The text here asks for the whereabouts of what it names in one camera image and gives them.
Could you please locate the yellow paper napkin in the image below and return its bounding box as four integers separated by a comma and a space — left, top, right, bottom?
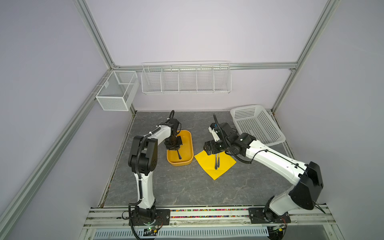
195, 151, 236, 180

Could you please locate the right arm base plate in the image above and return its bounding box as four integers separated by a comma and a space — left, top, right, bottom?
248, 208, 291, 224

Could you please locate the white wire shelf rack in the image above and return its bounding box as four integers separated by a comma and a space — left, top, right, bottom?
142, 61, 232, 94

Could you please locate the white vent grille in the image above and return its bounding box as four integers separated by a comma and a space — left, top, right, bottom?
93, 226, 270, 240

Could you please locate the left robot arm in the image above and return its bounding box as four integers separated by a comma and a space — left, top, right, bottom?
129, 110, 183, 223

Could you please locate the white perforated plastic basket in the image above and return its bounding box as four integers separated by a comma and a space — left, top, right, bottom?
230, 105, 286, 147

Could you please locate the white mesh box basket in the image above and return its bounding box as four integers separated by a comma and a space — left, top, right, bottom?
96, 71, 140, 112

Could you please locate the yellow plastic tray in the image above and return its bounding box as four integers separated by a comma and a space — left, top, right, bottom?
167, 130, 194, 167

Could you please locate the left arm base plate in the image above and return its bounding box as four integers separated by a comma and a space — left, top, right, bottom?
130, 208, 171, 226

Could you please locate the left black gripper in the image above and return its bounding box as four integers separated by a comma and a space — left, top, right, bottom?
165, 135, 183, 150

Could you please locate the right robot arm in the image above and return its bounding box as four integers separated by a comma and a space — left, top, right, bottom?
203, 115, 324, 223

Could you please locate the silver knife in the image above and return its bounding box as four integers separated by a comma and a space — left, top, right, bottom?
215, 154, 218, 170

